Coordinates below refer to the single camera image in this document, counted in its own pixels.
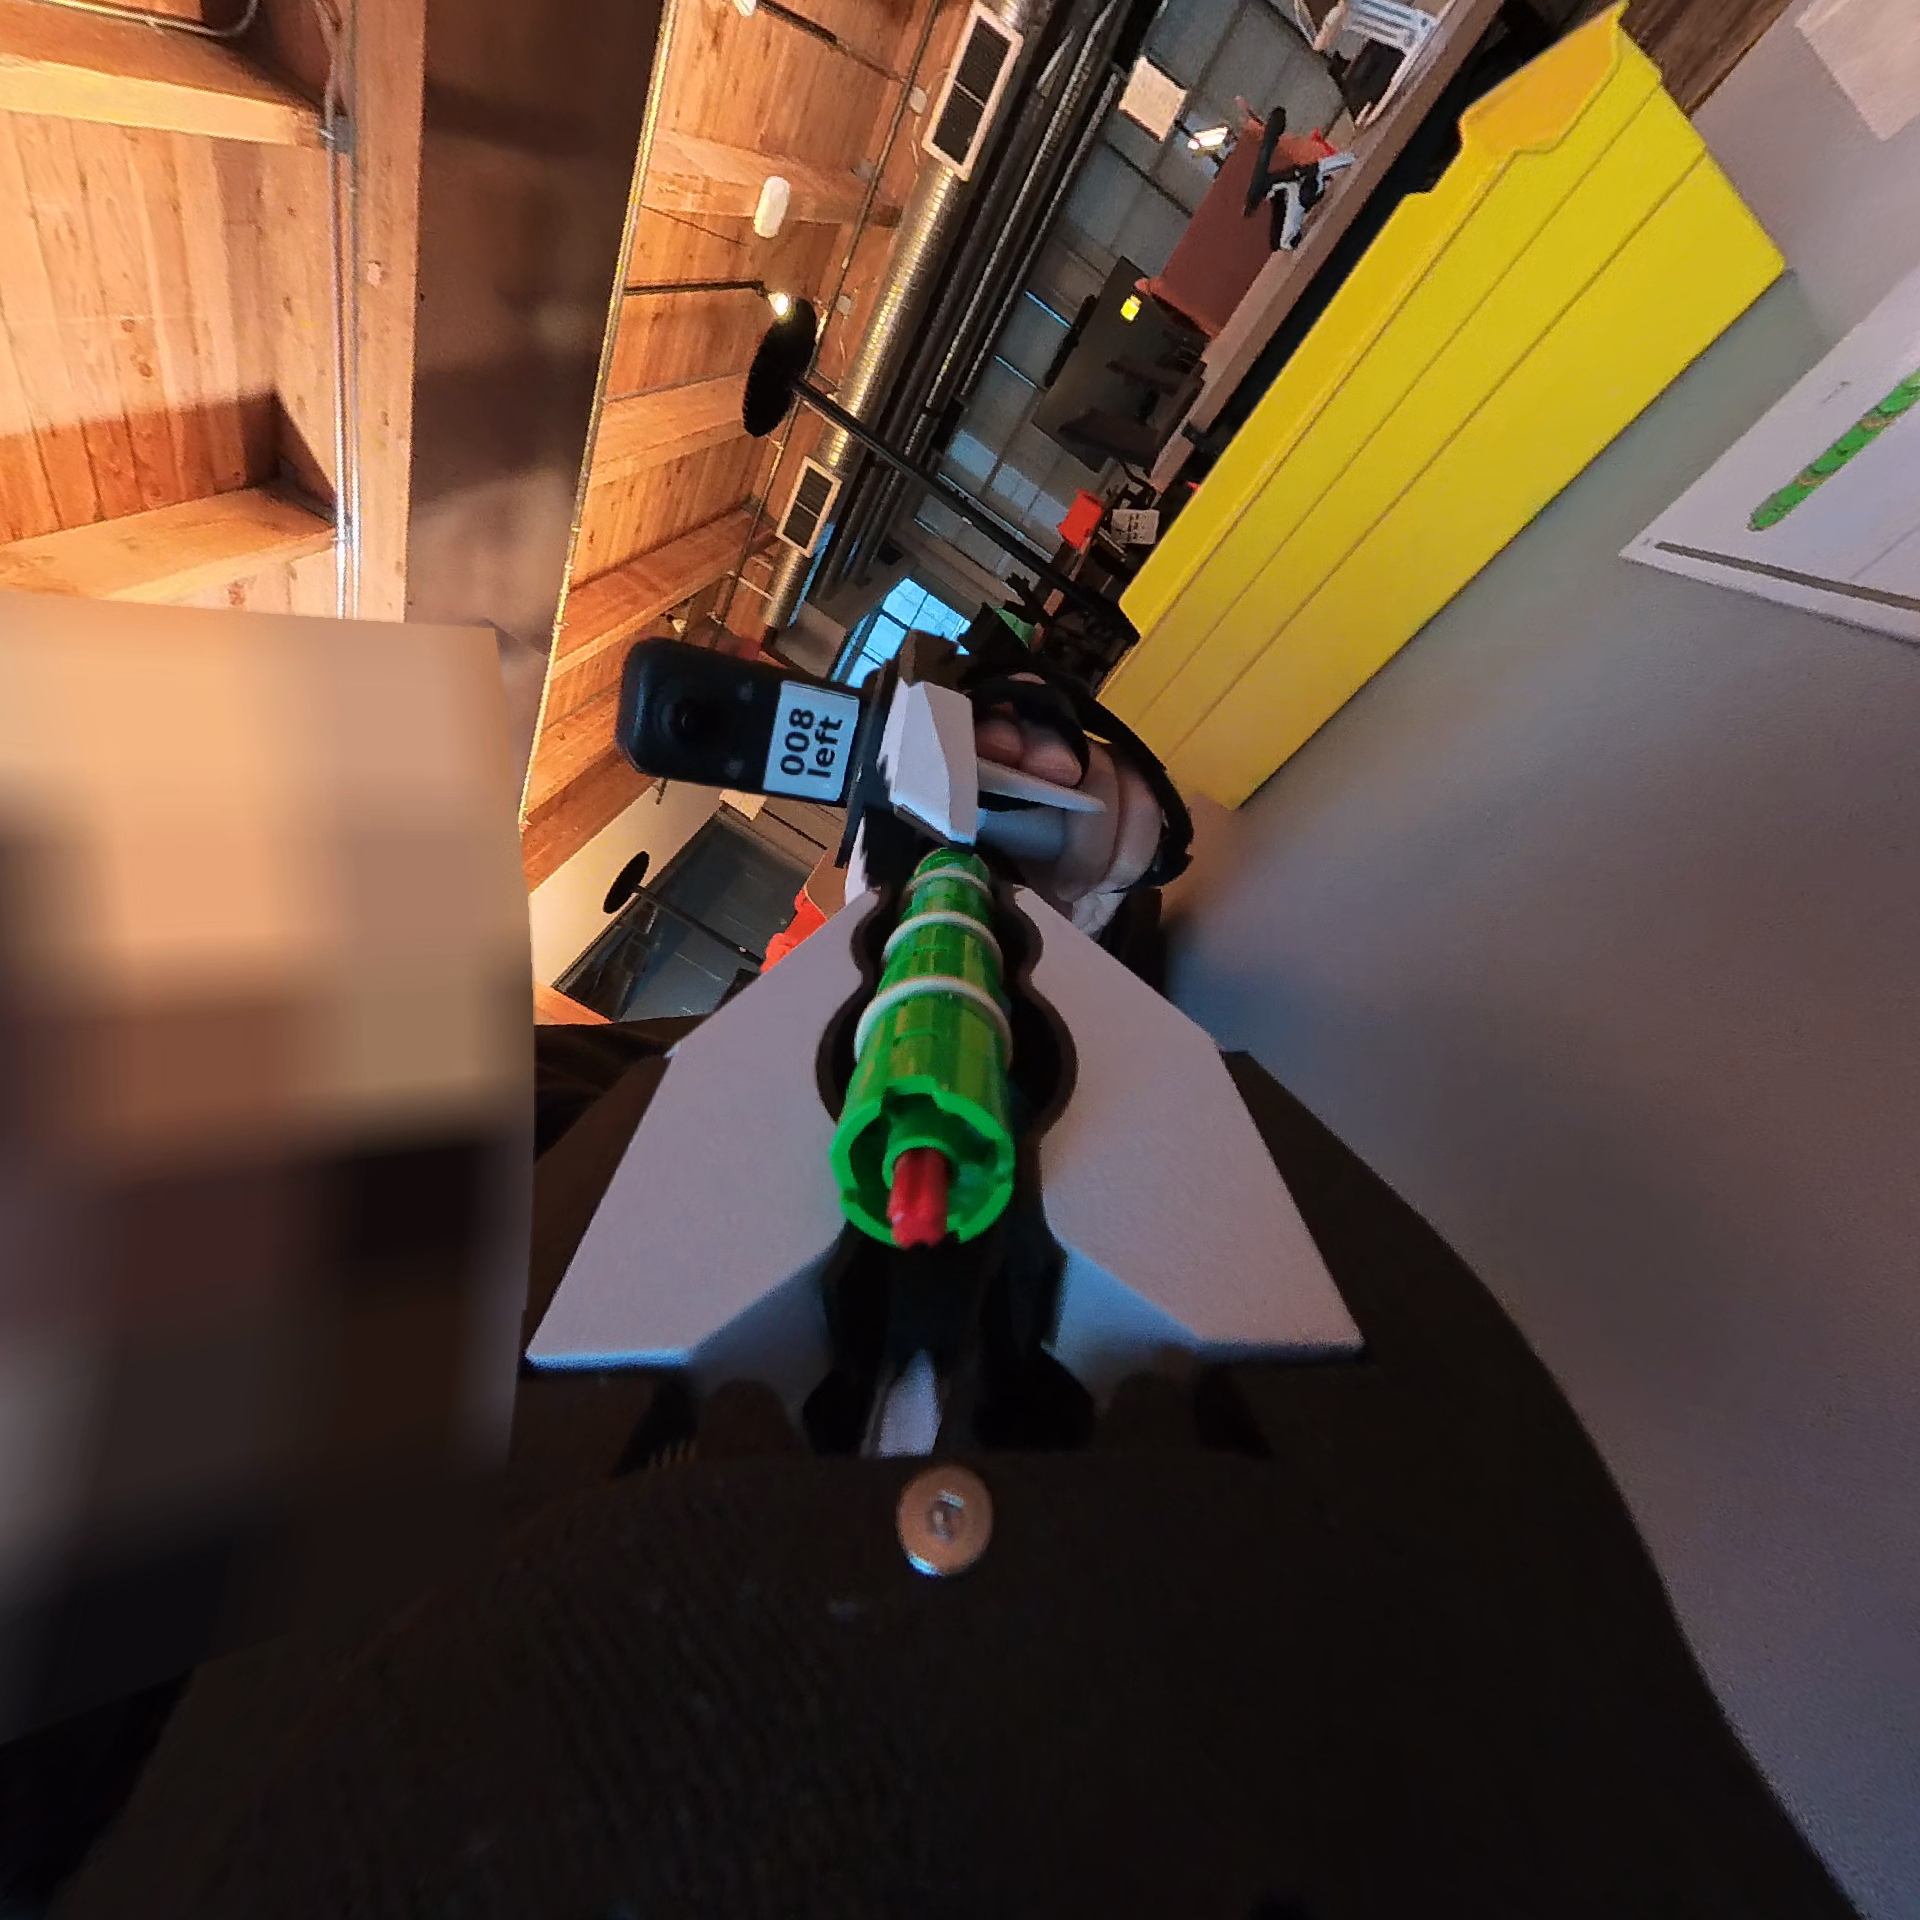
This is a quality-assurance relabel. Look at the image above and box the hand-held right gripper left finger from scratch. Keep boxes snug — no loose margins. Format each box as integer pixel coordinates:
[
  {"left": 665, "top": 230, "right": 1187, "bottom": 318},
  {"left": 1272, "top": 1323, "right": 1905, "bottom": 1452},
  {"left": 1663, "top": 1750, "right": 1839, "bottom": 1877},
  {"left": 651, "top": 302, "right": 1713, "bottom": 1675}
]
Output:
[{"left": 525, "top": 895, "right": 900, "bottom": 1457}]

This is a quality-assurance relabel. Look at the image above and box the black monitor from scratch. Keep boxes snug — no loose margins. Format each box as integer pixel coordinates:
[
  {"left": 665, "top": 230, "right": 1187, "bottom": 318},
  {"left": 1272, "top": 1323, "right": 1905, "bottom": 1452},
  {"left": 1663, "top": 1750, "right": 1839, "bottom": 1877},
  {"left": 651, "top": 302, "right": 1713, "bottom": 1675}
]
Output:
[{"left": 1034, "top": 255, "right": 1209, "bottom": 466}]

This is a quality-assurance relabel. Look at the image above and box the black floor lamp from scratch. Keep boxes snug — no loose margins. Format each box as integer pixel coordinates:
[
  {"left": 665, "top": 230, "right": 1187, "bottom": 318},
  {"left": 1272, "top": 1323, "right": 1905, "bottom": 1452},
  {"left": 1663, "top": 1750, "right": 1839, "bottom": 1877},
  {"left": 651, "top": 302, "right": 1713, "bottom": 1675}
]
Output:
[
  {"left": 743, "top": 297, "right": 1115, "bottom": 601},
  {"left": 602, "top": 854, "right": 769, "bottom": 963}
]

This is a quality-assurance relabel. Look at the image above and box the green bamboo stalk model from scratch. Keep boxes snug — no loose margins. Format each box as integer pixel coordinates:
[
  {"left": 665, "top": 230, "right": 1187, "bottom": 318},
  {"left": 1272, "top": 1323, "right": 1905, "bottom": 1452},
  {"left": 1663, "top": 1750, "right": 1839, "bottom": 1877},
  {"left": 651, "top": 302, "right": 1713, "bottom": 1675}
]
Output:
[{"left": 825, "top": 843, "right": 1021, "bottom": 1254}]

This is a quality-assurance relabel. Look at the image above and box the person's left hand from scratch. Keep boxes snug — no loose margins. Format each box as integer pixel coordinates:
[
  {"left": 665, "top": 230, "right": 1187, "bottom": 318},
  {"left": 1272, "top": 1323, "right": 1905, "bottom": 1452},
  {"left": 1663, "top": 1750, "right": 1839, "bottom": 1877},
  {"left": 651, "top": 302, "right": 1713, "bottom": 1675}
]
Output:
[{"left": 974, "top": 706, "right": 1190, "bottom": 940}]

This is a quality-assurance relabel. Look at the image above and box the grey desk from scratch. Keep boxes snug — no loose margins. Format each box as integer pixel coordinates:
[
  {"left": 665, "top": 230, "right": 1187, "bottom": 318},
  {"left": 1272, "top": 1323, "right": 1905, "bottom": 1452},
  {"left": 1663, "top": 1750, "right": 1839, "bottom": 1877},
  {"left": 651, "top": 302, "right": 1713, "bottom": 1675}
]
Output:
[{"left": 1093, "top": 0, "right": 1920, "bottom": 1920}]

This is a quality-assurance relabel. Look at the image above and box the silver ventilation duct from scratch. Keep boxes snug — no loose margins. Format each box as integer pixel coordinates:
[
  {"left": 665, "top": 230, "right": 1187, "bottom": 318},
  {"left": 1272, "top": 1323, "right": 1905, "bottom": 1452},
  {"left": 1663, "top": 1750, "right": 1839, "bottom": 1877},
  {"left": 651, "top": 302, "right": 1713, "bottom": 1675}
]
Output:
[{"left": 759, "top": 0, "right": 1082, "bottom": 633}]

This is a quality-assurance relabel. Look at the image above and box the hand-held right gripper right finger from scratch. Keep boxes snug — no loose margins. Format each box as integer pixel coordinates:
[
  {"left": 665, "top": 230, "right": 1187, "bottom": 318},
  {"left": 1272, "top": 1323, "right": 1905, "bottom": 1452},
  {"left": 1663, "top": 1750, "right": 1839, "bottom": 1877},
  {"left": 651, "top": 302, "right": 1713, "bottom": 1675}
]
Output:
[{"left": 974, "top": 885, "right": 1367, "bottom": 1452}]

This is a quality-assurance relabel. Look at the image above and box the grey background table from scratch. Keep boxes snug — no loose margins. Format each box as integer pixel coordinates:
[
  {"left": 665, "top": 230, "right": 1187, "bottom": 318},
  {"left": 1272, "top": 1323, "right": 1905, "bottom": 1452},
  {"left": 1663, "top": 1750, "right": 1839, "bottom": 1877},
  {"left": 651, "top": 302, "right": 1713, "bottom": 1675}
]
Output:
[{"left": 1157, "top": 0, "right": 1501, "bottom": 497}]

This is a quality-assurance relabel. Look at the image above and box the open instruction booklet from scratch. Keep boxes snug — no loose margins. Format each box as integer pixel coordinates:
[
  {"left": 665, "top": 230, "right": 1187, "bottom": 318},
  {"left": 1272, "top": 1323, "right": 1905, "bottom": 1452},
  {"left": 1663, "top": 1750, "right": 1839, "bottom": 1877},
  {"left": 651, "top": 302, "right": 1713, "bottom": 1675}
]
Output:
[{"left": 1619, "top": 323, "right": 1920, "bottom": 646}]

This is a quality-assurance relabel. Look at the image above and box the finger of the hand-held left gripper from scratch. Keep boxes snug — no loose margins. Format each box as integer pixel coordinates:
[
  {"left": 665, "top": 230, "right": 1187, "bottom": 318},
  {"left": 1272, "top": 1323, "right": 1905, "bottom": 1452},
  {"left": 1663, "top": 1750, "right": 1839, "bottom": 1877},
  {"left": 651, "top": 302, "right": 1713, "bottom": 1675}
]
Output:
[{"left": 875, "top": 684, "right": 987, "bottom": 847}]

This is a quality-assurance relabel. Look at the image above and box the yellow plastic bin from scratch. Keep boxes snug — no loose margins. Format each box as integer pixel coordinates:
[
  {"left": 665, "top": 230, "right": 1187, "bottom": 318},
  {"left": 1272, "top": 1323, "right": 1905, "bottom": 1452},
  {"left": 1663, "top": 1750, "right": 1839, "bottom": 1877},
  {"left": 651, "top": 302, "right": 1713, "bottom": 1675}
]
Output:
[{"left": 1116, "top": 0, "right": 1787, "bottom": 812}]

